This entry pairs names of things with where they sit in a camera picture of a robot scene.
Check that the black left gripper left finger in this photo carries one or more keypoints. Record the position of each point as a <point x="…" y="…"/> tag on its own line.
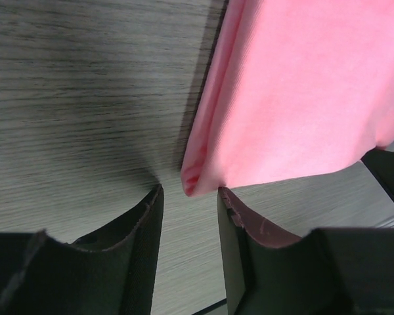
<point x="111" y="270"/>

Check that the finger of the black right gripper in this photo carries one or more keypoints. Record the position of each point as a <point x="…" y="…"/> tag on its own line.
<point x="381" y="164"/>

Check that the pink t-shirt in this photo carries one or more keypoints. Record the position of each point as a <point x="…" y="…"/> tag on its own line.
<point x="295" y="89"/>

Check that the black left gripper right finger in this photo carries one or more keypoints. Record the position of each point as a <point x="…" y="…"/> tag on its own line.
<point x="269" y="270"/>

